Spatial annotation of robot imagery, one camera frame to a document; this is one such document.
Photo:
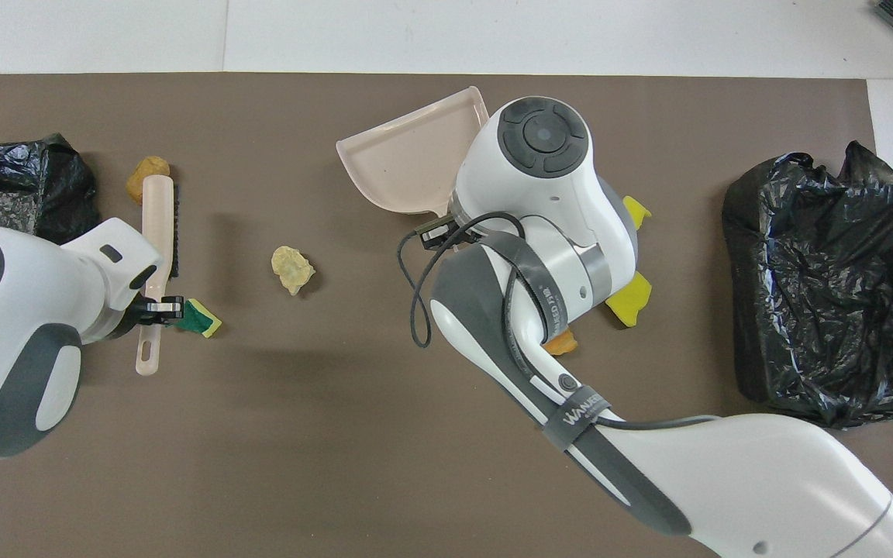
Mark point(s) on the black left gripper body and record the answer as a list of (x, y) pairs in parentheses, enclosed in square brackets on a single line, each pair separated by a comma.
[(125, 324)]

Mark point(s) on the green and yellow sponge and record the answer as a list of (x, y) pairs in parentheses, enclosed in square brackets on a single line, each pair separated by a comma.
[(202, 319)]

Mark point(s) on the beige plastic dustpan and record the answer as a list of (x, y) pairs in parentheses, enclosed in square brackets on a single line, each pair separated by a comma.
[(408, 155)]

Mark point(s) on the beige brush black bristles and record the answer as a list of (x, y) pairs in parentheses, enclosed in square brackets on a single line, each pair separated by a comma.
[(157, 225)]

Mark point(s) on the pale yellow toy pastry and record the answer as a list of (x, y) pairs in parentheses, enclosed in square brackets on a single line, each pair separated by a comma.
[(291, 267)]

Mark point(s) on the brown toy bread roll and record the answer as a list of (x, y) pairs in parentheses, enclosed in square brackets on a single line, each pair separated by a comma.
[(144, 174)]

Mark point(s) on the orange striped toy croissant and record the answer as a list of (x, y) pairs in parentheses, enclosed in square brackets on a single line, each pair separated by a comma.
[(563, 343)]

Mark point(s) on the wavy yellow sponge piece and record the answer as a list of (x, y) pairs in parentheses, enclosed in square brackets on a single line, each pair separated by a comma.
[(632, 302)]

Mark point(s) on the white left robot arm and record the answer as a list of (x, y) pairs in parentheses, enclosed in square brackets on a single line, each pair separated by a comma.
[(12, 325)]

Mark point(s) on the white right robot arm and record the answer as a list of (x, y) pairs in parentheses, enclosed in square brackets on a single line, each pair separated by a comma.
[(539, 201)]

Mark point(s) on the taut black bag-lined bin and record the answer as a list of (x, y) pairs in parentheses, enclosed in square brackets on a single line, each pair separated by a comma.
[(20, 186)]

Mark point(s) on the open black bag-lined bin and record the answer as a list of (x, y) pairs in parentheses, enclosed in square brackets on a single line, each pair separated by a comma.
[(826, 294)]

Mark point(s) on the brown table mat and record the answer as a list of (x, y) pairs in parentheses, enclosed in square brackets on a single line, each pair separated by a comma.
[(338, 426)]

